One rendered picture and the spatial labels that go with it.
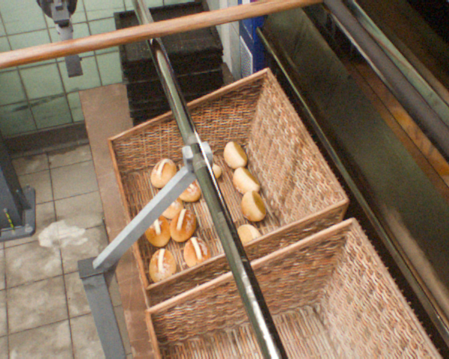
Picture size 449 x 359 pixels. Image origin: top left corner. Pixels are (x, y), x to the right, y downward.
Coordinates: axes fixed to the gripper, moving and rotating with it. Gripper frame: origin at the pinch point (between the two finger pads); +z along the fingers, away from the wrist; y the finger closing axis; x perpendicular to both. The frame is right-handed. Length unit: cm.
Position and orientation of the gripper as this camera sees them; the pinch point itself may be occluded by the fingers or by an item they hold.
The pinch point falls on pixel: (68, 44)
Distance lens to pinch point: 141.3
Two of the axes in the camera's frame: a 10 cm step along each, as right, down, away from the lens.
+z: 2.8, 6.4, -7.2
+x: -9.6, 2.3, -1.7
